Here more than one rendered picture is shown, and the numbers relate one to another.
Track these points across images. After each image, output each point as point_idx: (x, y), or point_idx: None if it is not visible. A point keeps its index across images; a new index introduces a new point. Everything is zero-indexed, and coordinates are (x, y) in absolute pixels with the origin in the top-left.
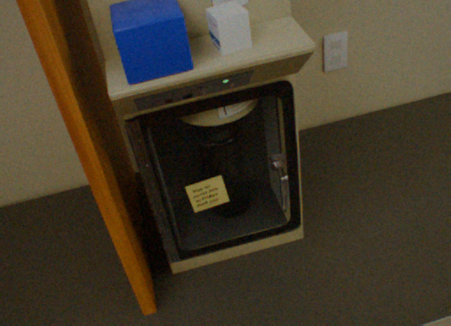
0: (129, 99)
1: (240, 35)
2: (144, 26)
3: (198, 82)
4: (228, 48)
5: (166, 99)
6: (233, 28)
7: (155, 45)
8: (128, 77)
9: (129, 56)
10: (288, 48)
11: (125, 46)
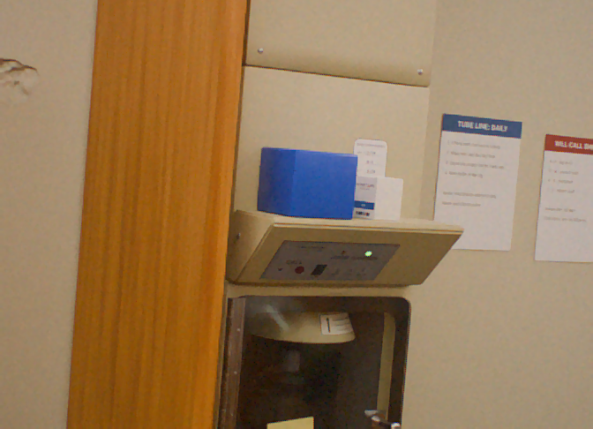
0: (282, 236)
1: (393, 203)
2: (324, 155)
3: (350, 239)
4: (380, 213)
5: (301, 263)
6: (388, 192)
7: (327, 178)
8: (293, 206)
9: (301, 183)
10: (439, 224)
11: (302, 169)
